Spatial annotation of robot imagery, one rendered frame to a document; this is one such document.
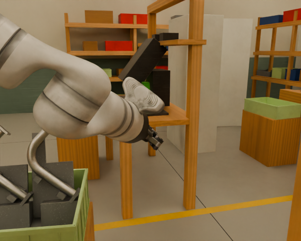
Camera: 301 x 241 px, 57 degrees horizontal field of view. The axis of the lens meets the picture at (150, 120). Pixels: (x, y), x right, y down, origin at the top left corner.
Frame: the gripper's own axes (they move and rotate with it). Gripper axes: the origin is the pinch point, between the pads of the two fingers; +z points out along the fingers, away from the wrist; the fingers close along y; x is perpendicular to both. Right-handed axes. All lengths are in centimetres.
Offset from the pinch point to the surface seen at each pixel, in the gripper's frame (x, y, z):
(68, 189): -38, -21, 29
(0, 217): -58, -31, 19
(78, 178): -39, -29, 46
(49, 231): -41.8, -9.4, 10.8
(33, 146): -33, -39, 21
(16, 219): -56, -27, 22
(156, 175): -59, -53, 263
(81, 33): 34, -448, 460
